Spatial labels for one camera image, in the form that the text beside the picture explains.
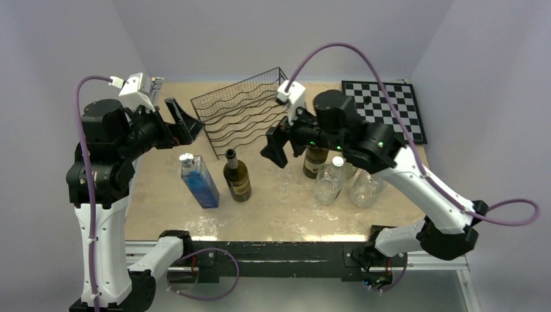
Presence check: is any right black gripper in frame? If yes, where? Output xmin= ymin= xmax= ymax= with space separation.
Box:
xmin=259 ymin=98 xmax=344 ymax=168

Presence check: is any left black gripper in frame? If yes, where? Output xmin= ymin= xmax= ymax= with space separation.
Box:
xmin=116 ymin=97 xmax=204 ymax=161

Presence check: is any dark brown wine bottle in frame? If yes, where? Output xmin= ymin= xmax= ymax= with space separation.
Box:
xmin=302 ymin=146 xmax=329 ymax=179

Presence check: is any blue square glass bottle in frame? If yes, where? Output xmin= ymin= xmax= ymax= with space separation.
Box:
xmin=179 ymin=153 xmax=220 ymax=209

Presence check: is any green wine bottle gold label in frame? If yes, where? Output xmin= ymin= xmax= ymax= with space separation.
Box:
xmin=223 ymin=149 xmax=252 ymax=202

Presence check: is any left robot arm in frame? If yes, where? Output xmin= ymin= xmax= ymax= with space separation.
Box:
xmin=66 ymin=97 xmax=203 ymax=311

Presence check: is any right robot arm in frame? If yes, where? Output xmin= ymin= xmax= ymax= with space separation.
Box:
xmin=261 ymin=88 xmax=488 ymax=265

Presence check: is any clear bottle white cap left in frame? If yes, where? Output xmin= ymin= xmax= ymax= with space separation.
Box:
xmin=314 ymin=156 xmax=346 ymax=205

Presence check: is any clear bottle white cap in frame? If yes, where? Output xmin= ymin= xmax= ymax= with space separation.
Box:
xmin=348 ymin=170 xmax=387 ymax=208
xmin=314 ymin=156 xmax=346 ymax=205

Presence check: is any clear uncapped glass bottle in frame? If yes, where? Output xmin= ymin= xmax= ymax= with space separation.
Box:
xmin=343 ymin=162 xmax=358 ymax=179

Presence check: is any clear bottle white cap right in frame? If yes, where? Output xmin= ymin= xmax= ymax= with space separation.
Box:
xmin=348 ymin=170 xmax=387 ymax=208

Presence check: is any black white chessboard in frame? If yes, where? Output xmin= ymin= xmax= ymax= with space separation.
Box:
xmin=341 ymin=80 xmax=428 ymax=145

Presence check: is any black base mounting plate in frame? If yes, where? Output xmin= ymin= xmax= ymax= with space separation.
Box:
xmin=174 ymin=240 xmax=407 ymax=283

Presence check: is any black wire wine rack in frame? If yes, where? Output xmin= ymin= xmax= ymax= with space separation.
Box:
xmin=190 ymin=67 xmax=287 ymax=159

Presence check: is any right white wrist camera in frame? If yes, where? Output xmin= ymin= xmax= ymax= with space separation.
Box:
xmin=275 ymin=80 xmax=306 ymax=125

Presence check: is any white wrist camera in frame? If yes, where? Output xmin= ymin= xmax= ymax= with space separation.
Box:
xmin=275 ymin=80 xmax=306 ymax=125
xmin=118 ymin=72 xmax=156 ymax=112

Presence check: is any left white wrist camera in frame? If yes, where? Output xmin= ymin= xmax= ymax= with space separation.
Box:
xmin=118 ymin=72 xmax=156 ymax=112

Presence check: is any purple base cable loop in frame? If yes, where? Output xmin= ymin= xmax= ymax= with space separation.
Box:
xmin=166 ymin=247 xmax=240 ymax=302

